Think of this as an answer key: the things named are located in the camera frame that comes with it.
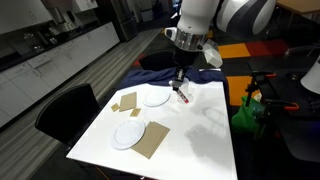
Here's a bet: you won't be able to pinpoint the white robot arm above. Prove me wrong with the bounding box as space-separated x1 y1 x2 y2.
165 0 277 91

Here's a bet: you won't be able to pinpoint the black chair near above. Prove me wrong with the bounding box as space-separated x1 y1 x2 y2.
35 83 100 147

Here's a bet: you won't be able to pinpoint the small tan packet left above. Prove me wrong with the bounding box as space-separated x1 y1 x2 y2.
111 103 120 112

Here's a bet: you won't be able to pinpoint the white plate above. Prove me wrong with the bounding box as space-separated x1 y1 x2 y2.
143 90 170 107
110 120 145 150

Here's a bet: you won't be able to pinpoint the black chair far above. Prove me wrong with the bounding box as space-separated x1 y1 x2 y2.
139 50 176 71

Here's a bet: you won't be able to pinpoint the black chair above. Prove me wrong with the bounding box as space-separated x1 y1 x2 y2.
139 50 176 71
35 83 100 147

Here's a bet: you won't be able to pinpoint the small brown napkin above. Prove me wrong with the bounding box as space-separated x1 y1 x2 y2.
119 92 137 112

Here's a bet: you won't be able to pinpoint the white plate near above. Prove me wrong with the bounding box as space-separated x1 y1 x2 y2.
110 120 145 150

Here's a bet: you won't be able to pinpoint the large brown napkin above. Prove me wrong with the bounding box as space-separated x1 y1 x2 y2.
132 122 170 159

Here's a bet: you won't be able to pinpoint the red and white pen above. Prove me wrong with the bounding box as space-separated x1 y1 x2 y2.
177 88 189 103

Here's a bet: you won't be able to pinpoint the small tan packet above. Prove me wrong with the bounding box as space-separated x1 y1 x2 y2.
111 103 120 112
130 108 141 117

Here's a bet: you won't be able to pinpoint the clear plastic cup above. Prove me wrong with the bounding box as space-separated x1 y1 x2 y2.
175 78 192 103

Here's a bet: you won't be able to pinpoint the white plate far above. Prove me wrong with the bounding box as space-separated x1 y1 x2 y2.
143 90 170 107

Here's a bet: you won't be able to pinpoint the green bag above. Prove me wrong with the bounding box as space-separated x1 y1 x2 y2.
231 96 265 133

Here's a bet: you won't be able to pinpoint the small tan packet right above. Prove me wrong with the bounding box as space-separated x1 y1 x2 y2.
130 108 141 117

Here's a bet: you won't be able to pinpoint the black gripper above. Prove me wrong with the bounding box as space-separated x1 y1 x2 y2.
171 48 199 91

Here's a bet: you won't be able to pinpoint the navy blue cloth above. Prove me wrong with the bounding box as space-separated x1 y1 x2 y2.
118 67 230 101

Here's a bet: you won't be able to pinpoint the black orange clamp stand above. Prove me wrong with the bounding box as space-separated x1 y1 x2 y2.
245 71 299 137

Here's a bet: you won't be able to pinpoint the stainless steel refrigerator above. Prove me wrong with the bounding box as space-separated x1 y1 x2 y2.
111 0 137 41

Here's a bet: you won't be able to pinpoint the white kitchen cabinets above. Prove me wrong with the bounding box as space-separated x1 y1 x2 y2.
0 22 120 127

